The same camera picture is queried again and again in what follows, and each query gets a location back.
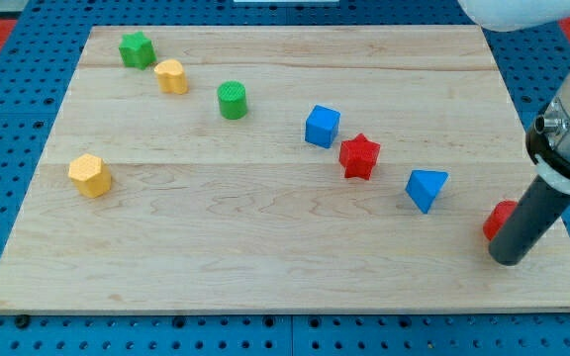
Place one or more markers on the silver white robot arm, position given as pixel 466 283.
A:
pixel 553 126

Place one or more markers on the wooden board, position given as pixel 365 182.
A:
pixel 207 215

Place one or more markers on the yellow hexagon block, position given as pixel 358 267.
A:
pixel 90 175

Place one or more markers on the blue cube block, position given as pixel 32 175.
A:
pixel 321 126

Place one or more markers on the red star block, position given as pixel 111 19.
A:
pixel 358 156

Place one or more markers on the green cylinder block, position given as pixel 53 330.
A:
pixel 232 100

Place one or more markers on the blue triangle block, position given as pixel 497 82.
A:
pixel 424 186

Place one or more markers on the yellow heart block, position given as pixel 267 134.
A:
pixel 171 77

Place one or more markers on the green star block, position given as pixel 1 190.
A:
pixel 136 50

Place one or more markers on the red round block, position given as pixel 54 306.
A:
pixel 497 218

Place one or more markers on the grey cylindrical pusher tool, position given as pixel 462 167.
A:
pixel 535 213

